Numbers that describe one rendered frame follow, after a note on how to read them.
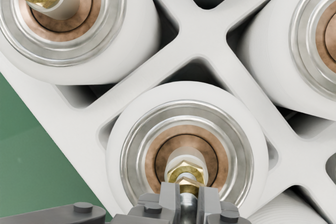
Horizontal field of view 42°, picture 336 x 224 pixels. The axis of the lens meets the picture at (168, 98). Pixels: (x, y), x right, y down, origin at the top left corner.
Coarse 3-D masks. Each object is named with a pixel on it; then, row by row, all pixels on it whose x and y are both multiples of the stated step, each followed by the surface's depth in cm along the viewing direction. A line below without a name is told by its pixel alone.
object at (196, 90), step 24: (144, 96) 25; (168, 96) 25; (192, 96) 25; (216, 96) 25; (120, 120) 26; (240, 120) 25; (120, 144) 25; (264, 144) 25; (264, 168) 25; (120, 192) 25
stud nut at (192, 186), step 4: (184, 176) 17; (176, 180) 18; (180, 180) 17; (184, 180) 17; (188, 180) 17; (192, 180) 17; (180, 184) 17; (184, 184) 17; (188, 184) 17; (192, 184) 17; (196, 184) 17; (200, 184) 17; (180, 188) 17; (184, 188) 17; (188, 188) 17; (192, 188) 17; (196, 188) 17; (180, 192) 17; (192, 192) 17; (196, 192) 17; (196, 196) 17
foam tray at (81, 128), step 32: (160, 0) 33; (192, 0) 32; (224, 0) 32; (256, 0) 31; (192, 32) 32; (224, 32) 32; (0, 64) 32; (160, 64) 32; (192, 64) 43; (224, 64) 32; (32, 96) 32; (64, 96) 33; (96, 96) 43; (128, 96) 32; (256, 96) 32; (64, 128) 32; (96, 128) 32; (288, 128) 32; (320, 128) 33; (96, 160) 32; (288, 160) 32; (320, 160) 32; (96, 192) 32; (320, 192) 32
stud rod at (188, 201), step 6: (180, 174) 20; (186, 174) 20; (192, 174) 21; (186, 192) 17; (180, 198) 16; (186, 198) 16; (192, 198) 16; (180, 204) 16; (186, 204) 16; (192, 204) 16; (186, 210) 16; (192, 210) 16; (180, 216) 16; (186, 216) 16; (192, 216) 16; (180, 222) 16; (186, 222) 16; (192, 222) 16
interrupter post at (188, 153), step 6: (174, 150) 25; (180, 150) 24; (186, 150) 23; (192, 150) 24; (174, 156) 22; (180, 156) 22; (186, 156) 22; (192, 156) 22; (198, 156) 23; (168, 162) 22; (174, 162) 22; (192, 162) 22; (198, 162) 22; (204, 162) 23; (168, 168) 22; (204, 168) 22; (204, 174) 22; (204, 180) 22
